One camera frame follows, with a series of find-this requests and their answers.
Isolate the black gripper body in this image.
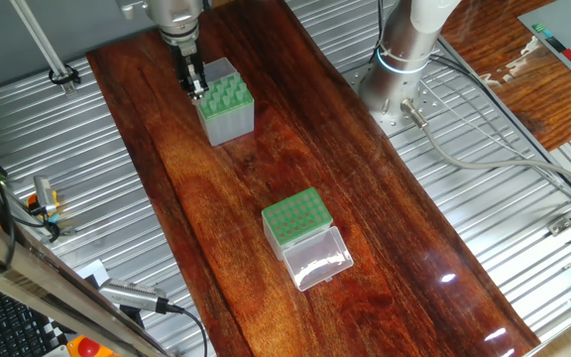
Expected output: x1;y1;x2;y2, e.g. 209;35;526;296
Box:
171;40;203;83

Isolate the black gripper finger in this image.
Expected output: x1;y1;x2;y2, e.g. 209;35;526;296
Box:
191;63;212;103
179;73;198;100

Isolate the tall translucent green tip box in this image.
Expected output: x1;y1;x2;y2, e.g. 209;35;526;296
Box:
194;57;256;148

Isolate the aluminium pole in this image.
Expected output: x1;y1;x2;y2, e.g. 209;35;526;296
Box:
9;0;77;96

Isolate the low green rack tip box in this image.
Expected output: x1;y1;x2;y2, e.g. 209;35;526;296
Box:
261;186;355;293

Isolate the orange yellow plastic object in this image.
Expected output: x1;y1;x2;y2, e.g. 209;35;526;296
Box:
26;190;62;224

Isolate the white paper sheet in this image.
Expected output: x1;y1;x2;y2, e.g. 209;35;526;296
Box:
76;258;111;289

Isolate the yellow button box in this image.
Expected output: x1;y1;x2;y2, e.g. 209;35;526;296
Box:
65;334;121;357

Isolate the red emergency stop button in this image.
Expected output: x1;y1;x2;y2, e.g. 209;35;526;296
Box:
76;336;102;357

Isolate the glossy brown wooden board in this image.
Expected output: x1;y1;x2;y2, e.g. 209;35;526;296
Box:
85;0;542;357

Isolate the black keyboard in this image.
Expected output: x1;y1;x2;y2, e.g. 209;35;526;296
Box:
0;282;68;357

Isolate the scuffed brown wooden board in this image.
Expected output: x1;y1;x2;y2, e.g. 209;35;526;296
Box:
438;0;571;153

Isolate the black cable loop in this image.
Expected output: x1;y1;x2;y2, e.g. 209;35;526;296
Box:
48;63;82;86

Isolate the small silver camera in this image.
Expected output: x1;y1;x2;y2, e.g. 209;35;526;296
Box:
34;176;58;217

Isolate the long silver depth camera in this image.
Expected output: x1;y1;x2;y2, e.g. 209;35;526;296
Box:
97;277;171;314

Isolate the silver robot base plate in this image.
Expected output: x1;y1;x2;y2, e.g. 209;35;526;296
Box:
342;59;453;138

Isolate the black camera stand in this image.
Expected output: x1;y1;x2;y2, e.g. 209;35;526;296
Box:
119;304;146;331

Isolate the steel frame bar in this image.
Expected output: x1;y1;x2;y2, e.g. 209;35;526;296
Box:
0;195;172;357

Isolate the thin black cable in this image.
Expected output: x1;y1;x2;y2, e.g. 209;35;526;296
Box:
428;53;571;204

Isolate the black camera cable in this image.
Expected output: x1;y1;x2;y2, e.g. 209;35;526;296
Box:
166;302;210;357

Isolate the grey cable with metal plug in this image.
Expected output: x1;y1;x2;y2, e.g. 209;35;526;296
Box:
399;97;571;195

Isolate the aluminium corner bracket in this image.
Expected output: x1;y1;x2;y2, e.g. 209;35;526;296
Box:
547;216;571;237

